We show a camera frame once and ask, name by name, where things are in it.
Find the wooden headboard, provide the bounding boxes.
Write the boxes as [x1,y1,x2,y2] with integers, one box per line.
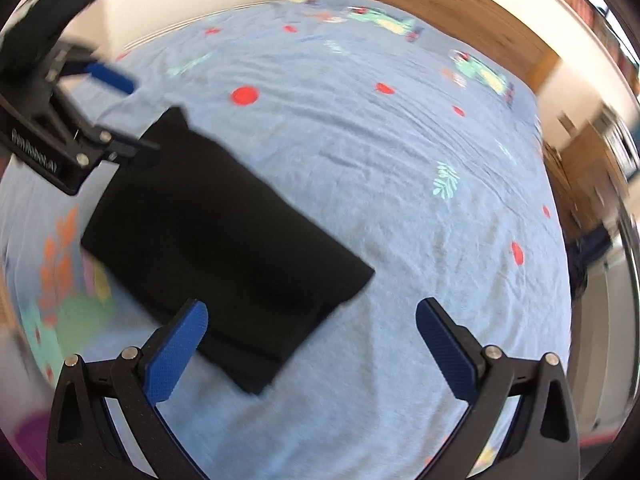
[327,0,561,93]

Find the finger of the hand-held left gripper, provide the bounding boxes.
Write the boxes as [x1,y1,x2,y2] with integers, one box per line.
[75,124,162,171]
[50,42,137,96]

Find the black pants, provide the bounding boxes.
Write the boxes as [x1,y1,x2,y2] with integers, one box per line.
[80,106,376,396]

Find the row of books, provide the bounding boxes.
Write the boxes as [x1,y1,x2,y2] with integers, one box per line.
[545,0,640,92]

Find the brown wooden cabinet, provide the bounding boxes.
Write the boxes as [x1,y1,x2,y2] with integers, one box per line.
[542,110,636,241]

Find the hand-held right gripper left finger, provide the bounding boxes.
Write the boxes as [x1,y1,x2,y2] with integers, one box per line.
[46,298,211,480]

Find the blue printed bed sheet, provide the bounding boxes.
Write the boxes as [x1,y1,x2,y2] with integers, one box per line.
[0,0,573,480]

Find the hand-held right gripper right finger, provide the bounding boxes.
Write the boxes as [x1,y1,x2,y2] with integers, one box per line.
[416,297,581,480]

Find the dark cloth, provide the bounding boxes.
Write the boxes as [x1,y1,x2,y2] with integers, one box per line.
[567,225,617,302]

